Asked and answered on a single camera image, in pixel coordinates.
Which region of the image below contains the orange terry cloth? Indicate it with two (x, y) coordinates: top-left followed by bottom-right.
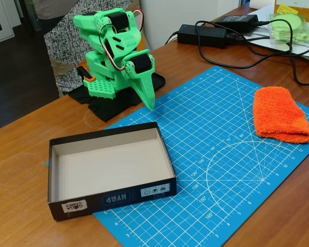
(252, 86), (309, 145)

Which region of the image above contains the black cloth under robot base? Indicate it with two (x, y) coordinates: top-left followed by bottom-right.
(67, 72), (166, 122)

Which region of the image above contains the black orange table clamp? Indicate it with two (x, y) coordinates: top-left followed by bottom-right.
(76, 66), (95, 83)

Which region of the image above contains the black power adapter blue light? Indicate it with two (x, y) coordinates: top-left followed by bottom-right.
(177, 24), (228, 49)

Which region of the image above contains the person in patterned garment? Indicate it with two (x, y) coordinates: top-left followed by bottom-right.
(32, 0), (142, 98)

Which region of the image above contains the black cardboard box tray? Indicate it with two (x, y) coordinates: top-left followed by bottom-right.
(47, 121), (177, 222)

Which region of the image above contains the blue cutting mat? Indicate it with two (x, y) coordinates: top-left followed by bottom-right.
(45, 65), (309, 247)

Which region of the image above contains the black power adapter labelled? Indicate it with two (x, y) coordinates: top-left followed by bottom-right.
(215, 14), (259, 33)

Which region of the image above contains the white framed glass door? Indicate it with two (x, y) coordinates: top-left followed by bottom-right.
(0, 0), (15, 47)

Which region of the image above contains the plastic bag with green parts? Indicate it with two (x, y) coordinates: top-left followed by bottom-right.
(269, 12), (309, 45)

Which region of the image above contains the yellow sticky note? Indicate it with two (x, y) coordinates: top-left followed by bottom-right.
(277, 4), (299, 15)

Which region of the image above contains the brown cardboard box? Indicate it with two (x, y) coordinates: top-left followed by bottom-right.
(274, 0), (309, 23)

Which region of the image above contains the red white servo cable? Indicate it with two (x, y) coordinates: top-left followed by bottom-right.
(97, 9), (145, 72)

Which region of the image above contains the long black power cable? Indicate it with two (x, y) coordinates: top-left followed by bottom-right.
(195, 19), (309, 86)

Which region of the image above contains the thin black adapter cable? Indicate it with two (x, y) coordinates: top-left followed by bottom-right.
(225, 32), (309, 57)

